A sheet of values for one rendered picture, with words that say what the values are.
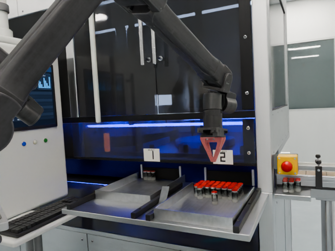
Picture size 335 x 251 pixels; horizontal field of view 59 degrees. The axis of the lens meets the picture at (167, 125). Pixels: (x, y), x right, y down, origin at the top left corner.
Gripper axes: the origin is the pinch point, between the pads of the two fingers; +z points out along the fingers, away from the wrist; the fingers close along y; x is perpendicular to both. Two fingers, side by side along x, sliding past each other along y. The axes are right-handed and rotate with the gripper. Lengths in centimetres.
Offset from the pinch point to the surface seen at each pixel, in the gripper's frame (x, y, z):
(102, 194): 51, 12, 15
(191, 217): 7.5, 0.8, 18.1
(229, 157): 4.8, 36.3, 0.6
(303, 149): -5, 502, 2
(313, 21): -30, 469, -217
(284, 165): -16.6, 33.4, 3.4
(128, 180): 54, 36, 12
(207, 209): 7.0, 13.9, 17.9
